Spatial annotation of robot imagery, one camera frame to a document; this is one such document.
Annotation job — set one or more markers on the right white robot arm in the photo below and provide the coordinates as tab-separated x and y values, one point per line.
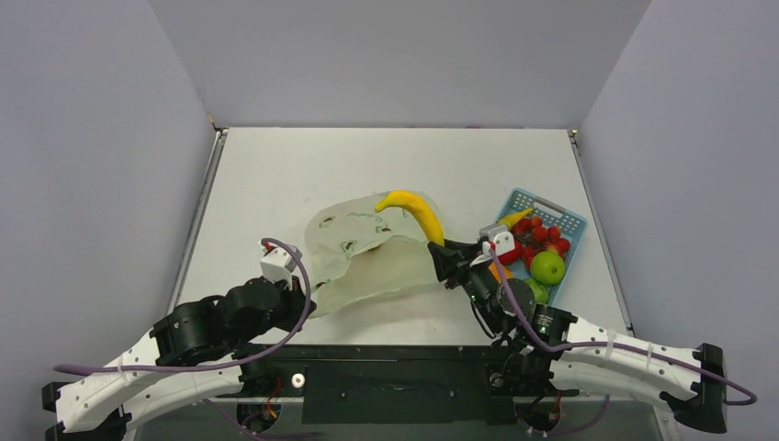
561	351

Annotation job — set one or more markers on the red fake grape bunch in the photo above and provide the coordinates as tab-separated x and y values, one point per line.
535	237

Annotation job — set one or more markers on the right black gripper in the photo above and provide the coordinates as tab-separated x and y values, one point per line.
458	264

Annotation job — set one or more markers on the pale green plastic bag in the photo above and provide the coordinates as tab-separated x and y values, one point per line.
357	253

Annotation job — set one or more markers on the small yellow fake pepper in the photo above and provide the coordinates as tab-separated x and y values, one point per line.
510	220

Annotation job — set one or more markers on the green fake apple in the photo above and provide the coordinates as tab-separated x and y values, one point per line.
548	268

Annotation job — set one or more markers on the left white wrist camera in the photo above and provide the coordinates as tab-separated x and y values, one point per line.
278	264

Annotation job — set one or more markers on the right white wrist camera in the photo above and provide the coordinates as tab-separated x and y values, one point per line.
494	239

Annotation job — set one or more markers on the red fake apple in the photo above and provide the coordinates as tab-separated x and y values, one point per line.
513	256

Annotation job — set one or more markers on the blue plastic basket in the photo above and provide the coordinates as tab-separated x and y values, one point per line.
572	227

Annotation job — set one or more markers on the yellow fake banana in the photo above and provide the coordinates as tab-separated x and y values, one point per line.
419	209

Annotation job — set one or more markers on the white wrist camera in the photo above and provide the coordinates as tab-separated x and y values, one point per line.
278	264
494	239

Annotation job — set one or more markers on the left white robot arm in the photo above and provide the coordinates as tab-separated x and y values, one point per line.
202	349

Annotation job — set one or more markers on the small green fake fruit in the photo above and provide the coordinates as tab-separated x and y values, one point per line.
539	290

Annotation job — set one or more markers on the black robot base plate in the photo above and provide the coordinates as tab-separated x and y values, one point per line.
399	384

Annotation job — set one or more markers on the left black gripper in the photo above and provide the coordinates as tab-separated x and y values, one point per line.
295	298

